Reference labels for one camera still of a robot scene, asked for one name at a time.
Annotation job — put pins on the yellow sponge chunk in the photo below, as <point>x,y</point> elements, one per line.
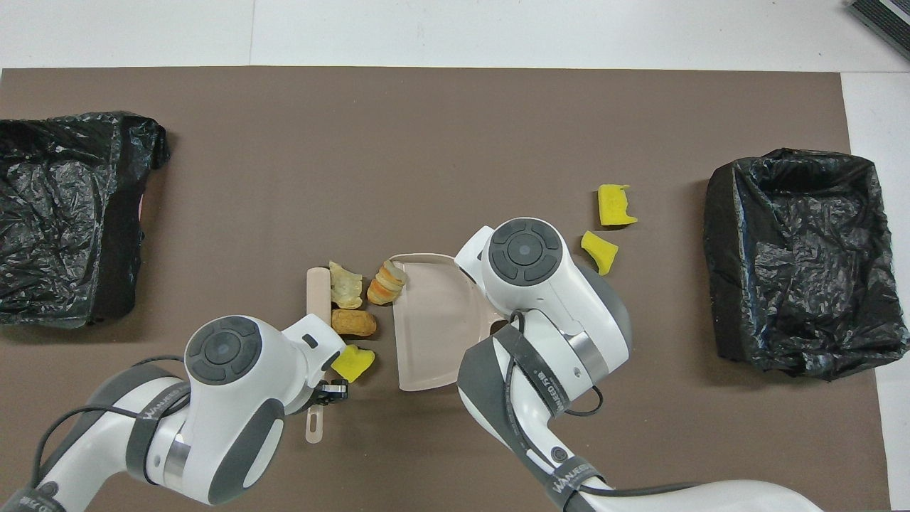
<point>353,364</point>

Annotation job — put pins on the brown bread roll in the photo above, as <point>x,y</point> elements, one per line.
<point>354,323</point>

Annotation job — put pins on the beige hand brush black bristles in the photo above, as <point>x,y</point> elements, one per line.
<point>317,299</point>

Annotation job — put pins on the pale bread chunk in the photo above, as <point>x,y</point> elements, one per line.
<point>346,288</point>

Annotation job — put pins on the ridged pale bread piece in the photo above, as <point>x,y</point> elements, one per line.
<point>386,286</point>

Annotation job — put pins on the beige plastic dustpan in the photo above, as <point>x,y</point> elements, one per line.
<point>434,327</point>

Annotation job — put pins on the small yellow sponge piece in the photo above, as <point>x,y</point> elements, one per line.
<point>601,252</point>

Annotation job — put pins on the notched yellow sponge block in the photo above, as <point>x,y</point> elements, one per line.
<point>615,208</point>

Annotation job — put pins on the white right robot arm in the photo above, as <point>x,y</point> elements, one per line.
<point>540,284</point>

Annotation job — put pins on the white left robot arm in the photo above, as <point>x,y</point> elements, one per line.
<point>227,384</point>

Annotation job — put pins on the black bag lined bin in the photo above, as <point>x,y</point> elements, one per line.
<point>57,213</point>
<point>803,263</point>

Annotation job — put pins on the brown table mat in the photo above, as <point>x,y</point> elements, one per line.
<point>455,142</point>

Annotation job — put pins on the dark grey ridged device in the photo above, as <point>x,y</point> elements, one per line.
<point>885,18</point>

